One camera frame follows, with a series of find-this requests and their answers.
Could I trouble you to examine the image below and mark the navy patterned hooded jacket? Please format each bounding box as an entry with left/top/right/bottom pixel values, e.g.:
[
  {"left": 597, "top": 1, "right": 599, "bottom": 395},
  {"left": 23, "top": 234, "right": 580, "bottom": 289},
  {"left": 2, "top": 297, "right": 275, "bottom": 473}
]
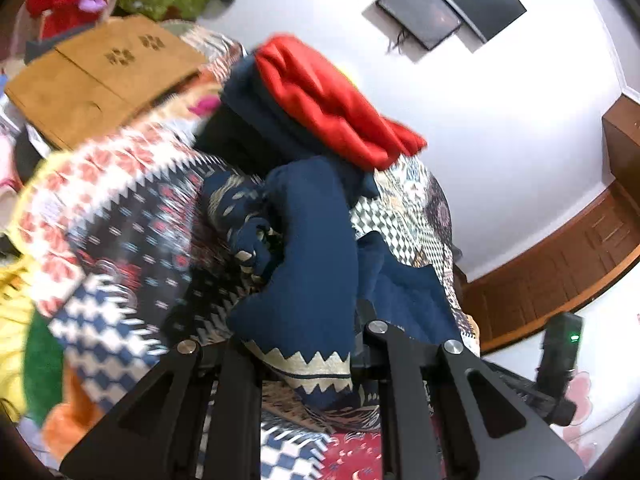
[{"left": 202, "top": 156, "right": 461, "bottom": 413}]

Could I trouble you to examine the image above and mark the brown wooden door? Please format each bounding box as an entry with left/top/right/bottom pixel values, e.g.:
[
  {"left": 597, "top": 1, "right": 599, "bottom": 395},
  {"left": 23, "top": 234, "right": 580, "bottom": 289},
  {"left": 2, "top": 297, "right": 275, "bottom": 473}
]
[{"left": 462, "top": 94, "right": 639, "bottom": 352}]

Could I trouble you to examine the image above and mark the patchwork patterned bedspread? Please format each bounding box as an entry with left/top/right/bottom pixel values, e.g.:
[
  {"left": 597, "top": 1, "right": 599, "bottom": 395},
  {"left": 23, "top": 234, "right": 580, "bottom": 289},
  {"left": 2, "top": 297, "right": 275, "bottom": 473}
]
[{"left": 8, "top": 24, "right": 482, "bottom": 480}]

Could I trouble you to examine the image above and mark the red garment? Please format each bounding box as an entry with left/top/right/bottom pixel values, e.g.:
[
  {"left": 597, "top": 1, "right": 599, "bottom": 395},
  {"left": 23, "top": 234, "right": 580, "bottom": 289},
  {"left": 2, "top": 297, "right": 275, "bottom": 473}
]
[{"left": 254, "top": 35, "right": 426, "bottom": 171}]

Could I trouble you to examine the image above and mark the dark navy folded garment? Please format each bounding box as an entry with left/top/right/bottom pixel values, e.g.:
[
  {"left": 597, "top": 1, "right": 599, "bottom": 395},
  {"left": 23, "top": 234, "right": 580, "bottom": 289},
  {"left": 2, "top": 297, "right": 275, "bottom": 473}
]
[{"left": 193, "top": 54, "right": 380, "bottom": 206}]

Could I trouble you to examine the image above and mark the brown cardboard box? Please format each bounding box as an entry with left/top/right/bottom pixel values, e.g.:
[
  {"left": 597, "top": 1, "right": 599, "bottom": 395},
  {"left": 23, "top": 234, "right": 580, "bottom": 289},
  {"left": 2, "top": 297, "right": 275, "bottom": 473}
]
[{"left": 6, "top": 15, "right": 206, "bottom": 148}]

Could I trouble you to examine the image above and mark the red plush toy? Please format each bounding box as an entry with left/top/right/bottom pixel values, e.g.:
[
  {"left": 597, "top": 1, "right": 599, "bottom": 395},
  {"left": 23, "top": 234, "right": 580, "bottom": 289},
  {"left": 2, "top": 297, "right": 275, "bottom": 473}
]
[{"left": 26, "top": 0, "right": 107, "bottom": 40}]

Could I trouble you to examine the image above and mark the wall mounted monitor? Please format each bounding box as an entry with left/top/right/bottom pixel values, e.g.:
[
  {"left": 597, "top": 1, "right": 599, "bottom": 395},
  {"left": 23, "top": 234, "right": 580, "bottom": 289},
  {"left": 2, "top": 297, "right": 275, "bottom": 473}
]
[{"left": 375, "top": 0, "right": 462, "bottom": 51}]

